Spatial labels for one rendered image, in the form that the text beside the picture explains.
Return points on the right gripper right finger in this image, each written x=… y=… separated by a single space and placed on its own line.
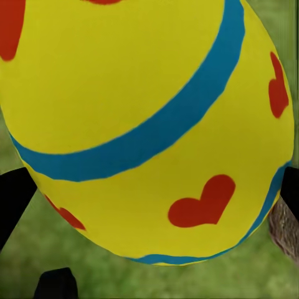
x=290 y=190

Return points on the wicker basket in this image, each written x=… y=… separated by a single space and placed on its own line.
x=284 y=229

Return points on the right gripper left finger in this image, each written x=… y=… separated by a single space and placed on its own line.
x=16 y=190

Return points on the easter egg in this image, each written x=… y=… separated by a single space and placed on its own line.
x=159 y=129

